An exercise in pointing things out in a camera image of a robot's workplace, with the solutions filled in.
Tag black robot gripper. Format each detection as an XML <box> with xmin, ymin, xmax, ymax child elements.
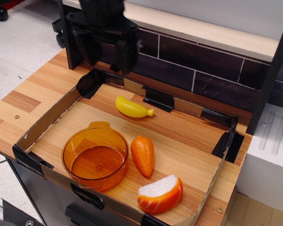
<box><xmin>66</xmin><ymin>0</ymin><xmax>143</xmax><ymax>74</ymax></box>

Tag salmon sushi toy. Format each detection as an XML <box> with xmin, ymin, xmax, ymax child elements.
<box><xmin>137</xmin><ymin>175</ymin><xmax>183</xmax><ymax>214</ymax></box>

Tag cardboard fence with black tape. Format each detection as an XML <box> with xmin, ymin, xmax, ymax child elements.
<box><xmin>13</xmin><ymin>69</ymin><xmax>244</xmax><ymax>226</ymax></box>

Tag orange transparent plastic pot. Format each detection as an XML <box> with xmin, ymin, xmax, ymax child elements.
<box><xmin>62</xmin><ymin>121</ymin><xmax>129</xmax><ymax>192</ymax></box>

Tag light wooden shelf board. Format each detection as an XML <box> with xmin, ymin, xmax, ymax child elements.
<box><xmin>61</xmin><ymin>0</ymin><xmax>281</xmax><ymax>63</ymax></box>

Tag dark brick backsplash panel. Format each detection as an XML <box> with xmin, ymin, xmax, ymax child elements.
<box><xmin>98</xmin><ymin>25</ymin><xmax>283</xmax><ymax>113</ymax></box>

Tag yellow toy banana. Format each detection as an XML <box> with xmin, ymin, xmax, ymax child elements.
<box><xmin>115</xmin><ymin>96</ymin><xmax>154</xmax><ymax>118</ymax></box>

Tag orange toy carrot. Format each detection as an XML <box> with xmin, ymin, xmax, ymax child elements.
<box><xmin>130</xmin><ymin>136</ymin><xmax>154</xmax><ymax>177</ymax></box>

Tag white grooved side counter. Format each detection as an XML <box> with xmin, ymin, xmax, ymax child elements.
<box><xmin>236</xmin><ymin>104</ymin><xmax>283</xmax><ymax>211</ymax></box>

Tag black vertical post left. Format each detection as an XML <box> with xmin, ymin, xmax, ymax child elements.
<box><xmin>57</xmin><ymin>0</ymin><xmax>84</xmax><ymax>70</ymax></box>

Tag black vertical post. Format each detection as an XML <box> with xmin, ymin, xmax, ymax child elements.
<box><xmin>57</xmin><ymin>0</ymin><xmax>84</xmax><ymax>70</ymax></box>
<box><xmin>246</xmin><ymin>33</ymin><xmax>283</xmax><ymax>135</ymax></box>

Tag black caster wheel near post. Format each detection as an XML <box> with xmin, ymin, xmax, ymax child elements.
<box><xmin>52</xmin><ymin>19</ymin><xmax>65</xmax><ymax>48</ymax></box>

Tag black vertical post right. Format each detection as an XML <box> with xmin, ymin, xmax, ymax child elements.
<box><xmin>246</xmin><ymin>33</ymin><xmax>283</xmax><ymax>135</ymax></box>

